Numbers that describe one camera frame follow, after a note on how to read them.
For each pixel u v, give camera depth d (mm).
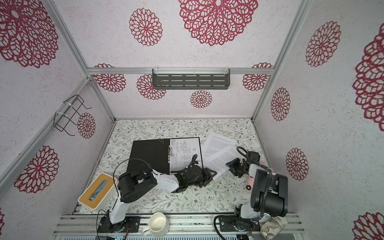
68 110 777
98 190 814
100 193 783
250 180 833
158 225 772
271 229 698
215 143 1066
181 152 1008
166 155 997
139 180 550
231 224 729
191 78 952
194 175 691
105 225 637
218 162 973
